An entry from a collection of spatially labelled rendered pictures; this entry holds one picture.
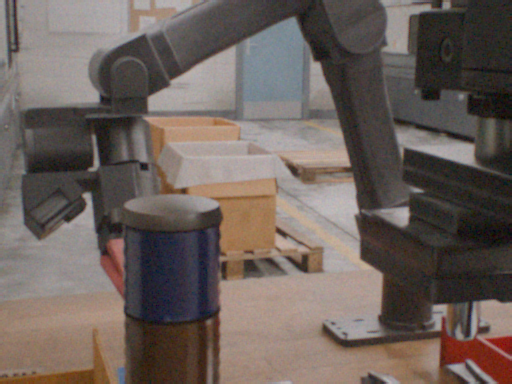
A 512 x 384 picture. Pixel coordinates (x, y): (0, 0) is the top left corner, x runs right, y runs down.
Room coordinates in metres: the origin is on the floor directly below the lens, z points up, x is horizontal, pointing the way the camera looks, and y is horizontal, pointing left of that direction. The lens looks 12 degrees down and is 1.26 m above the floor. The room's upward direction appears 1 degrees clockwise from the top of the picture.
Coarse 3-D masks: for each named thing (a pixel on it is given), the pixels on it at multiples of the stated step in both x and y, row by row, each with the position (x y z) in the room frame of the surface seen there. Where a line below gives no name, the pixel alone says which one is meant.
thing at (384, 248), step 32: (480, 128) 0.51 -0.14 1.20; (416, 160) 0.54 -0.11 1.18; (448, 160) 0.51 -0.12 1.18; (480, 160) 0.51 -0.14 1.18; (416, 192) 0.53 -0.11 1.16; (448, 192) 0.50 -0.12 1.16; (480, 192) 0.47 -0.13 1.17; (384, 224) 0.51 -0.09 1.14; (416, 224) 0.50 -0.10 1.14; (448, 224) 0.48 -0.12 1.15; (480, 224) 0.48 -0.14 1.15; (384, 256) 0.51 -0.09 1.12; (416, 256) 0.47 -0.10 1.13; (448, 256) 0.45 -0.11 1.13; (480, 256) 0.46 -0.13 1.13; (416, 288) 0.47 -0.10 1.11; (448, 288) 0.45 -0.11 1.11; (480, 288) 0.46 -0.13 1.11; (448, 320) 0.47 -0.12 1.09
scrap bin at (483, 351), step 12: (444, 324) 0.83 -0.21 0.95; (444, 336) 0.83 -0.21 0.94; (492, 336) 0.85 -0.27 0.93; (504, 336) 0.86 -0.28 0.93; (444, 348) 0.83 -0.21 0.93; (456, 348) 0.81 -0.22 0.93; (468, 348) 0.79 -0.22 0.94; (480, 348) 0.77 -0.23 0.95; (492, 348) 0.75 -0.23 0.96; (504, 348) 0.86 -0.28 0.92; (444, 360) 0.83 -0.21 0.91; (456, 360) 0.80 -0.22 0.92; (480, 360) 0.76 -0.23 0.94; (492, 360) 0.75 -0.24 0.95; (504, 360) 0.73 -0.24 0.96; (492, 372) 0.75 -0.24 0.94; (504, 372) 0.73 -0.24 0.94
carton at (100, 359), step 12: (96, 336) 0.74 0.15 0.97; (96, 348) 0.73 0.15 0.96; (96, 360) 0.73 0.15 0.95; (108, 360) 0.68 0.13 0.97; (0, 372) 0.73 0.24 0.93; (12, 372) 0.73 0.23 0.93; (24, 372) 0.74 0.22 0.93; (36, 372) 0.74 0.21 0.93; (48, 372) 0.74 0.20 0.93; (60, 372) 0.74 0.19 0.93; (72, 372) 0.75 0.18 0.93; (84, 372) 0.75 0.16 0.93; (96, 372) 0.73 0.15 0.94; (108, 372) 0.65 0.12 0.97
